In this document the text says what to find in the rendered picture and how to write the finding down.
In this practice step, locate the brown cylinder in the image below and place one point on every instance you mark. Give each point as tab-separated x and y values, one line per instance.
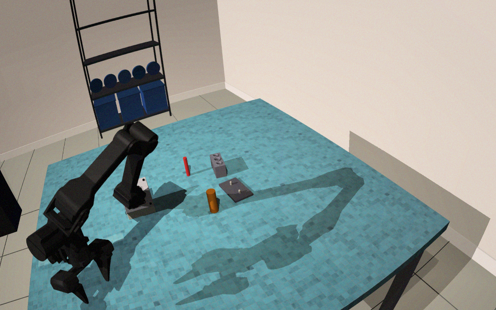
212	200

